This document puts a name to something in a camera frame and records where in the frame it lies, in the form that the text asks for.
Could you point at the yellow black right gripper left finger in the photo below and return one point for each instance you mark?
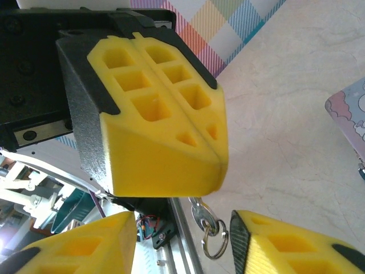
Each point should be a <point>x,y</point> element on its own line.
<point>85,245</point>

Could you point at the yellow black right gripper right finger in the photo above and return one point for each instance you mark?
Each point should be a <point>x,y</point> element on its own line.
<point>285,245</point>

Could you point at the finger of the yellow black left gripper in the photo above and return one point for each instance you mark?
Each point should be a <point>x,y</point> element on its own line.
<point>199,94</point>
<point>148,160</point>

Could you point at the silver key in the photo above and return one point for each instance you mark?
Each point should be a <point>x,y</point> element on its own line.
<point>204,214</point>

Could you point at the teal plastic bin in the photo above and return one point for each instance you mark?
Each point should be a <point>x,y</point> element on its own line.
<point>74,211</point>

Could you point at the pastel checkered cloth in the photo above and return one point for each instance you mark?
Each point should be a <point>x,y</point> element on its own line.
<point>216,28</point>

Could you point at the pastel cartoon bunny mat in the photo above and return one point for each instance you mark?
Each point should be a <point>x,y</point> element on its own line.
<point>348,114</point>

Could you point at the white table frame edge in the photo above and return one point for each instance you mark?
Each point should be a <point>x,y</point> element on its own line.
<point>51,162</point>

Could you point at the aluminium frame rail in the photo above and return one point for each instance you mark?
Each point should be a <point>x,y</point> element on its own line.
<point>185,245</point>

